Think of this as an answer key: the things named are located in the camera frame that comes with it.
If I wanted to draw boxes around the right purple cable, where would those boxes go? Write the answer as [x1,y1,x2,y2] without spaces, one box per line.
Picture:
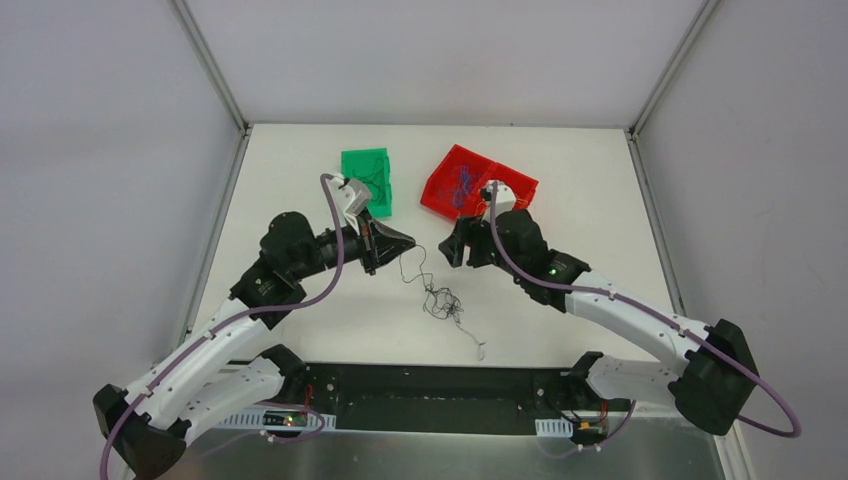
[486,181,803,458]

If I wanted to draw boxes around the green plastic bin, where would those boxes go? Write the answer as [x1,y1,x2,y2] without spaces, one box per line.
[340,148,392,219]

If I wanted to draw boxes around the red plastic double bin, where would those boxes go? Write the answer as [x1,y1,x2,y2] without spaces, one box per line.
[420,144,539,221]

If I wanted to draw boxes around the blue black wire bundle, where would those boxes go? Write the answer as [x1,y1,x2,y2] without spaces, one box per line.
[397,243,488,362]

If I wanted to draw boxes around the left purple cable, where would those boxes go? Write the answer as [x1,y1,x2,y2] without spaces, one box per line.
[99,173,349,480]

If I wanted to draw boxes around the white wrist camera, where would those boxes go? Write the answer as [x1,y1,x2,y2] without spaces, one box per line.
[481,180,517,217]
[329,173,372,221]

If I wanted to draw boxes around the purple cable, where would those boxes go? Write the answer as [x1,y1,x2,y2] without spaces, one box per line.
[486,181,803,458]
[99,173,349,480]

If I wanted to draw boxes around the blue wires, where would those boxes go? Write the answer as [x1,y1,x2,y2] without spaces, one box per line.
[440,162,485,210]

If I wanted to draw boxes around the yellow wires in red bin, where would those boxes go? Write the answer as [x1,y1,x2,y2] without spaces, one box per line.
[473,192,531,217]

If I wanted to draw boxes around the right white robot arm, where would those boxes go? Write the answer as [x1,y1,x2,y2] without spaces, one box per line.
[438,210,758,435]

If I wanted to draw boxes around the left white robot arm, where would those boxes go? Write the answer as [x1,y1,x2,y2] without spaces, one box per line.
[93,211,416,479]

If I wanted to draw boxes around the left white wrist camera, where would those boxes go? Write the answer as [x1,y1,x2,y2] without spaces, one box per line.
[329,173,372,221]

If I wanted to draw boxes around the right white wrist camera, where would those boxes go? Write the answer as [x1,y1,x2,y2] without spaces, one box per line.
[481,180,517,217]

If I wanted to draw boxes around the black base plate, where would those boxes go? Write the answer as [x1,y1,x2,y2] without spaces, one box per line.
[269,362,630,435]

